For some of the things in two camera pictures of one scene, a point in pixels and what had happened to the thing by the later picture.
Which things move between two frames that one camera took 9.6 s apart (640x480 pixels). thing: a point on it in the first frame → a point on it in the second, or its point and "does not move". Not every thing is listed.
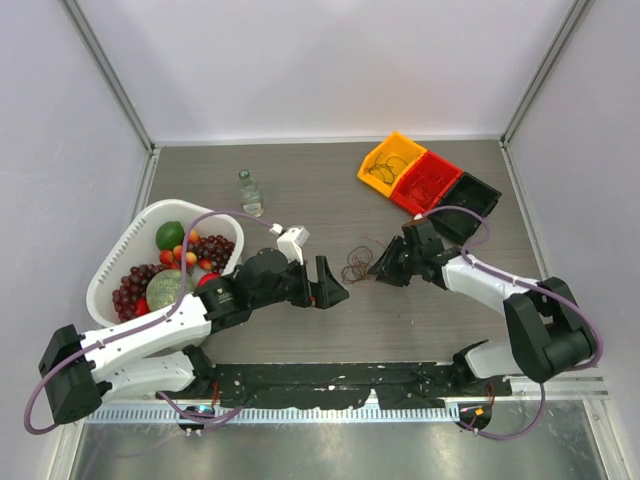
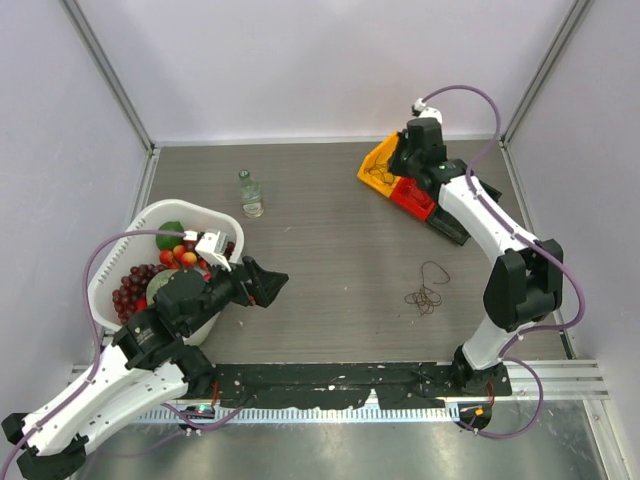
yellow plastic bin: x=388 y=163 does not move
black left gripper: x=332 y=290 → x=272 y=281
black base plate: x=348 y=384 does not move
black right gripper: x=385 y=269 → x=396 y=168
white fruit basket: x=138 y=247 does not move
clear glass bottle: x=251 y=194 does not move
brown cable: x=359 y=259 → x=426 y=299
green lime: x=169 y=234 does not move
